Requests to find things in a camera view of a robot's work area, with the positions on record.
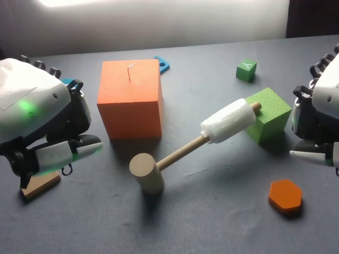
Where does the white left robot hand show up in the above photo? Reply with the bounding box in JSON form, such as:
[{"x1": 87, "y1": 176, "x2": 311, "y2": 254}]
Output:
[{"x1": 0, "y1": 55, "x2": 103, "y2": 190}]

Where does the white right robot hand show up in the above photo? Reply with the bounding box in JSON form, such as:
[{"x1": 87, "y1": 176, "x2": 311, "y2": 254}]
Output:
[{"x1": 290, "y1": 43, "x2": 339, "y2": 177}]

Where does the large orange cube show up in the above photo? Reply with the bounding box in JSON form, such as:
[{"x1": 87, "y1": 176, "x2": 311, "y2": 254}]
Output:
[{"x1": 96, "y1": 59, "x2": 163, "y2": 140}]

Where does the wooden mallet with white wrap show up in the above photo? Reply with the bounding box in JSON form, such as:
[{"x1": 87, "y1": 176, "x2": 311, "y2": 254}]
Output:
[{"x1": 129, "y1": 98, "x2": 262, "y2": 195}]

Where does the textured green cube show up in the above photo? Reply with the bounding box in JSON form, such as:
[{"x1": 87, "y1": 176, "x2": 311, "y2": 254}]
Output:
[{"x1": 245, "y1": 87, "x2": 292, "y2": 146}]

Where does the dark background panel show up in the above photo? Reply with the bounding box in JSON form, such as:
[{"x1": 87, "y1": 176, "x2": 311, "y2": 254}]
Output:
[{"x1": 286, "y1": 0, "x2": 339, "y2": 39}]

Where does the flat wooden block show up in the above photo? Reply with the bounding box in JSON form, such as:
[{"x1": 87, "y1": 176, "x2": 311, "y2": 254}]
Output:
[{"x1": 20, "y1": 169, "x2": 61, "y2": 201}]

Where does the small green letter cube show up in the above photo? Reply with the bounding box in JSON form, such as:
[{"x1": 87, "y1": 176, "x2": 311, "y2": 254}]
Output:
[{"x1": 236, "y1": 59, "x2": 257, "y2": 83}]

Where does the orange hexagon block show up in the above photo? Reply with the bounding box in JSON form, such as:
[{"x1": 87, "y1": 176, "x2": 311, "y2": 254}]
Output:
[{"x1": 268, "y1": 179, "x2": 303, "y2": 215}]

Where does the blue square block with holes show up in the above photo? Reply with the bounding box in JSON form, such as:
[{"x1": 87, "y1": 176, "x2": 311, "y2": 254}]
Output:
[{"x1": 153, "y1": 55, "x2": 170, "y2": 75}]

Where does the grey table cloth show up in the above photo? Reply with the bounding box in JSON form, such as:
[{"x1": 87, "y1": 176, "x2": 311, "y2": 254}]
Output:
[{"x1": 0, "y1": 34, "x2": 339, "y2": 254}]

